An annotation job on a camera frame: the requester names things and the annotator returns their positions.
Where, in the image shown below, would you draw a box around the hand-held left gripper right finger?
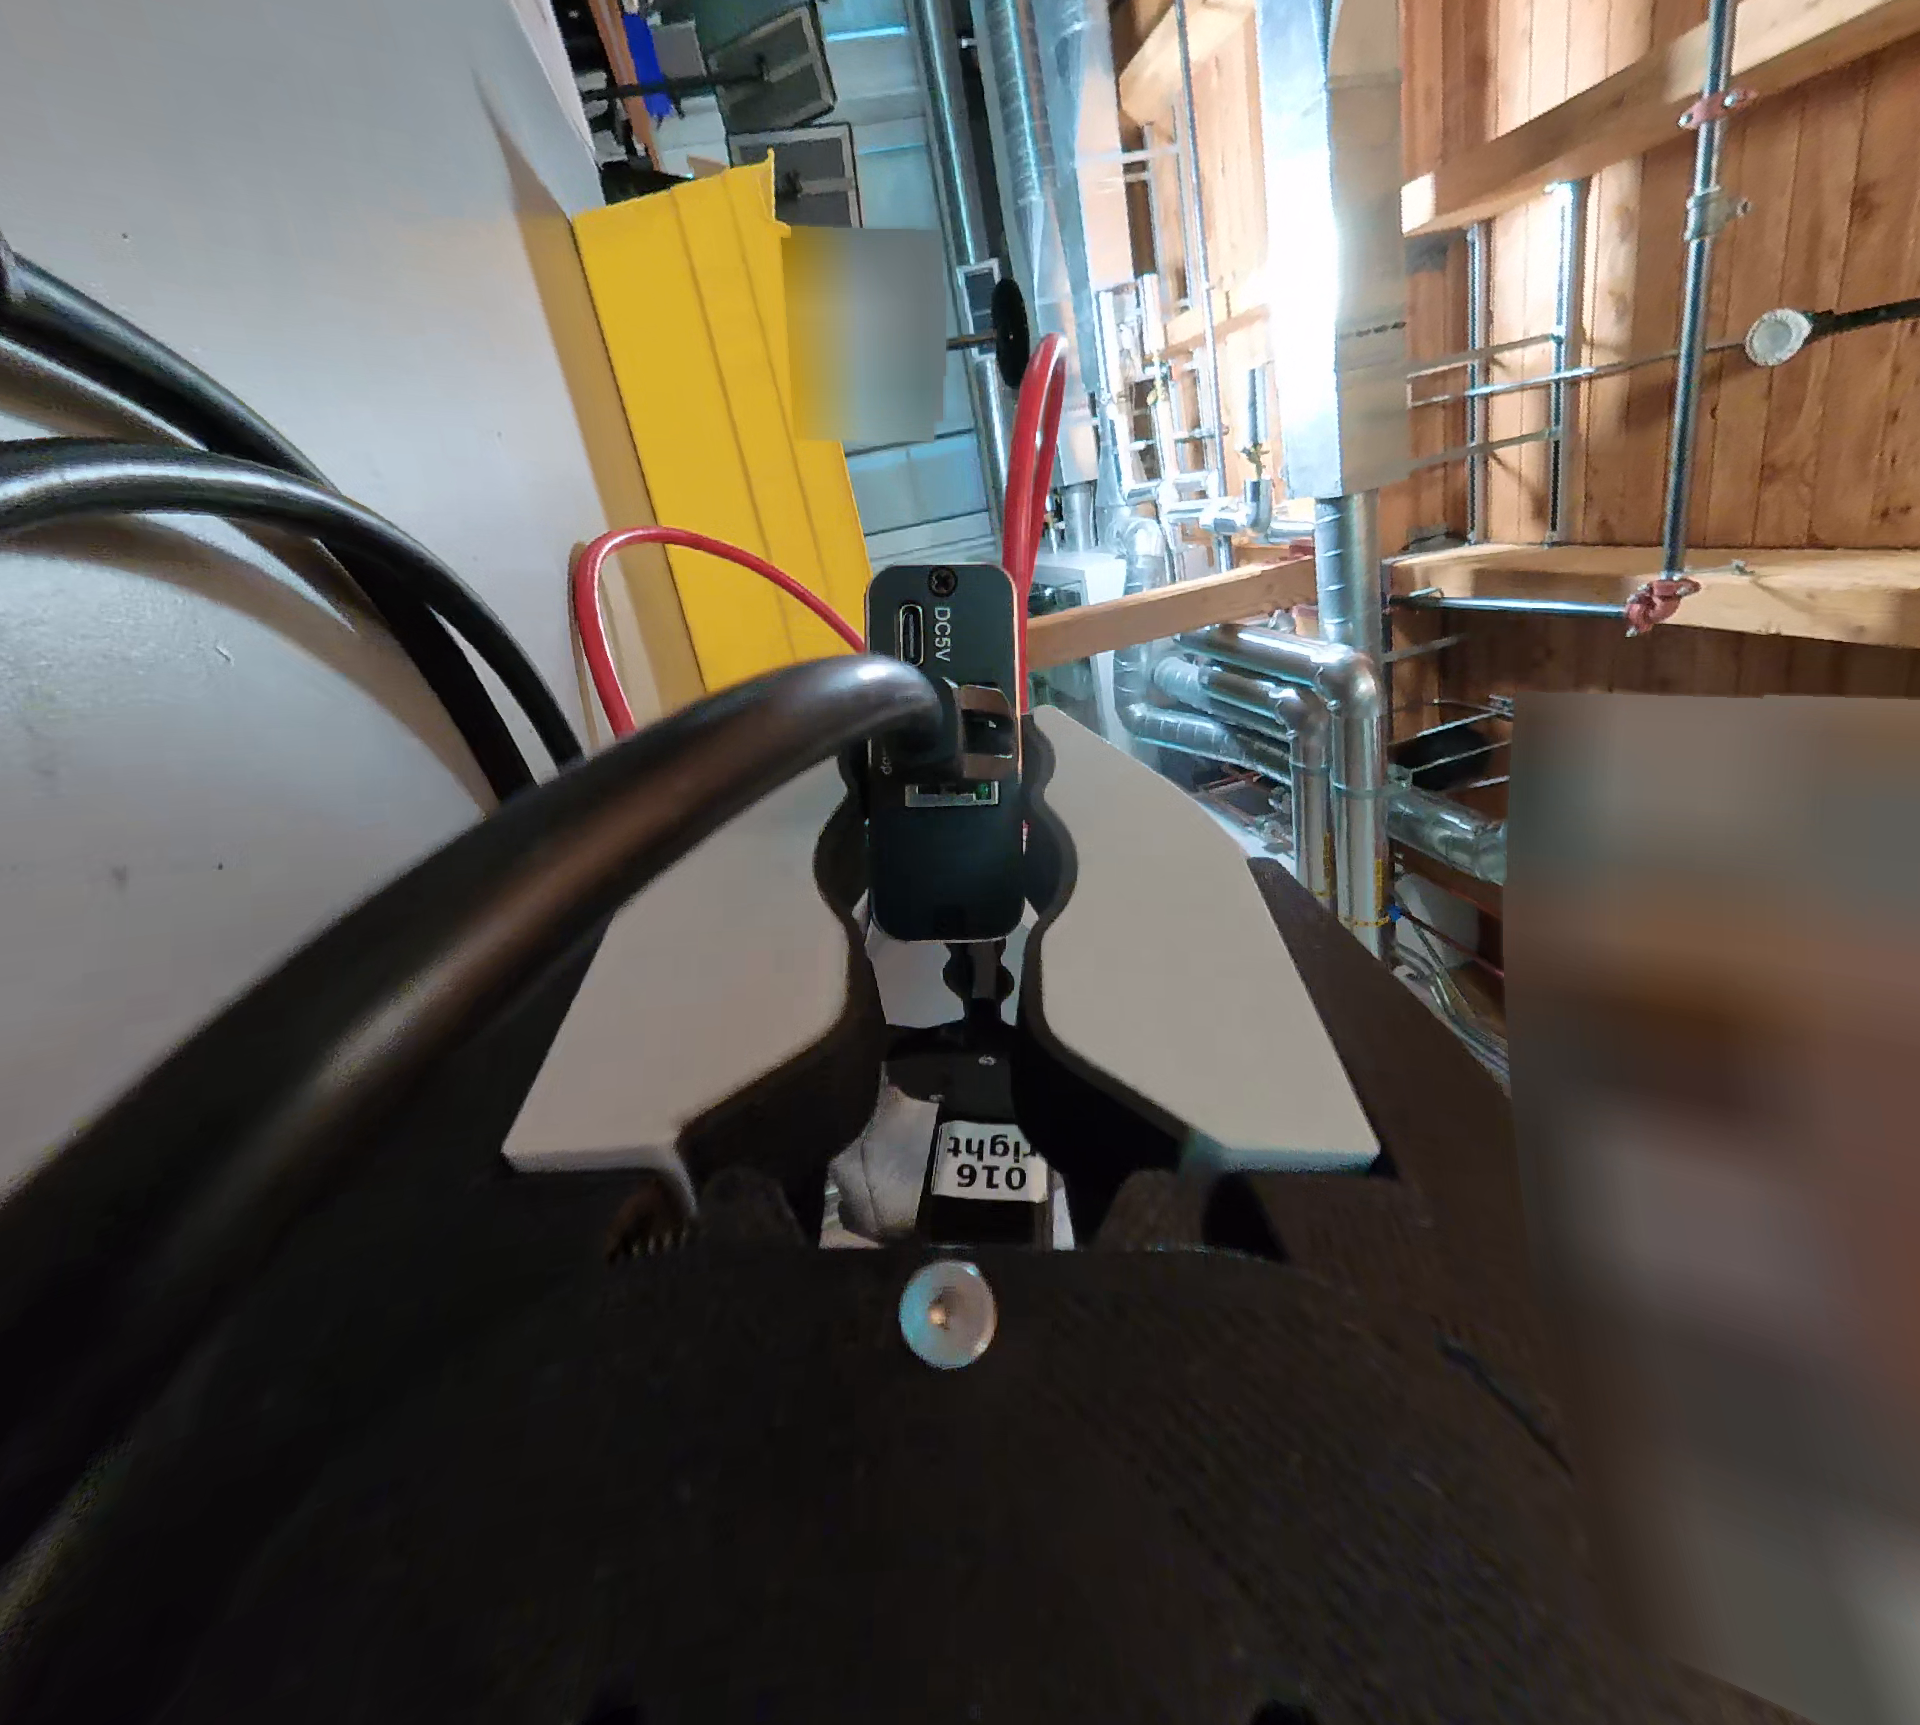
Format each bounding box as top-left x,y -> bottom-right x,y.
1016,705 -> 1381,1224

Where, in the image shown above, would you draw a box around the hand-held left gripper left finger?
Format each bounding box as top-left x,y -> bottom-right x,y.
497,786 -> 889,1224

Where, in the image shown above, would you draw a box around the black network splitter box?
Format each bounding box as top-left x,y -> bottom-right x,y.
864,563 -> 1040,945

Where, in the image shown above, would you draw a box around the black network cable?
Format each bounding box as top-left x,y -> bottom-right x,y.
0,233 -> 1030,1607

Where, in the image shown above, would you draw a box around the yellow storage bin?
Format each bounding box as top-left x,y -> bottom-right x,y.
570,147 -> 876,706

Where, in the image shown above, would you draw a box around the red network cable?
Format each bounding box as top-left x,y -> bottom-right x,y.
570,331 -> 1075,856

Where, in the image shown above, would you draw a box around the computer monitor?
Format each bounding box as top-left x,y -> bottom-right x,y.
715,6 -> 842,133
768,122 -> 864,235

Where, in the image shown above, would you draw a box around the silver ventilation pipes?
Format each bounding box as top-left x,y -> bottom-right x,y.
870,0 -> 1509,962

